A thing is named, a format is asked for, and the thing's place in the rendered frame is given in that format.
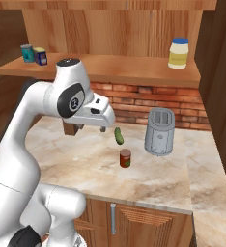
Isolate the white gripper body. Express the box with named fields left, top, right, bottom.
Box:
left=62, top=104, right=117, bottom=128

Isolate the wooden base cabinet door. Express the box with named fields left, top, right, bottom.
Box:
left=114, top=203, right=194, bottom=247
left=73, top=198, right=112, bottom=247

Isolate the green pickle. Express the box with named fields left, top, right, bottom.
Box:
left=113, top=126, right=126, bottom=146

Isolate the red food can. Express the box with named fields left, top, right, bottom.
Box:
left=119, top=148, right=132, bottom=169

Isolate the grey toaster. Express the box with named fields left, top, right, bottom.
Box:
left=143, top=107, right=177, bottom=157

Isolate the teal can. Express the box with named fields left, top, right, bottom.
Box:
left=19, top=43, right=36, bottom=64

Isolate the mayonnaise jar with blue lid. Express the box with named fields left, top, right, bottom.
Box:
left=167, top=37, right=190, bottom=70

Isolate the open wooden wall cabinet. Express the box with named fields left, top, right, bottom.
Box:
left=0, top=0, right=218, bottom=89

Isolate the grey cabinet door handle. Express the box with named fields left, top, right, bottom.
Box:
left=109, top=203, right=118, bottom=236

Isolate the wooden wall cabinet door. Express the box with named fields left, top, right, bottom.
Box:
left=193, top=0, right=226, bottom=181

